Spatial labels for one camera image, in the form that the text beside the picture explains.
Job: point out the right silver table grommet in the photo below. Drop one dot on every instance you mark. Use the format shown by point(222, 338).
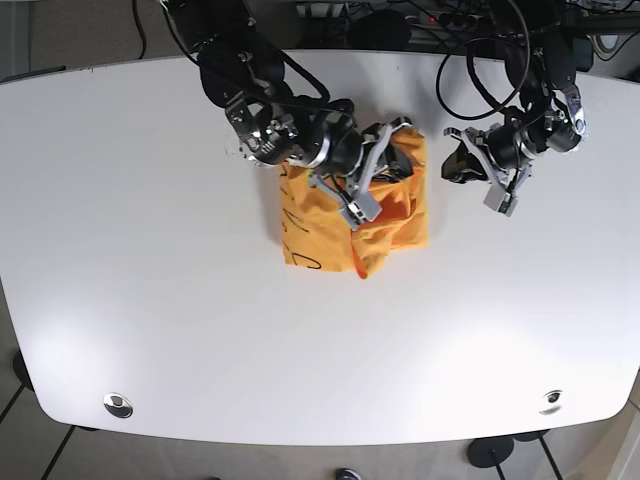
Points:
point(551, 402)

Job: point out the silver table grommet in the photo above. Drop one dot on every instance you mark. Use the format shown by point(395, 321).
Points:
point(551, 402)
point(117, 405)

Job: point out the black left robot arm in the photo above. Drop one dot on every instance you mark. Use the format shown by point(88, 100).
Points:
point(538, 54)

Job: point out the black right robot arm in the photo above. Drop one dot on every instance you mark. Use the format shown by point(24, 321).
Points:
point(235, 60)

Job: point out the black round stand base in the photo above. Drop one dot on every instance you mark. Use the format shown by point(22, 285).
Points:
point(489, 452)

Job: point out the blue shoe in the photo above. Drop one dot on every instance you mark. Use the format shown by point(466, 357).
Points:
point(346, 474)

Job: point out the left silver table grommet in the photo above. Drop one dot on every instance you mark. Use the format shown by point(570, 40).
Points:
point(117, 405)

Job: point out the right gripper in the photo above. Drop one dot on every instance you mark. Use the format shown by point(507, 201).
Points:
point(342, 161)

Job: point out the orange T-shirt black script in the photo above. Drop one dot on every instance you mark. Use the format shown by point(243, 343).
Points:
point(315, 235)

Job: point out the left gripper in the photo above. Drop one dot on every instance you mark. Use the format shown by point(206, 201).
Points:
point(502, 154)

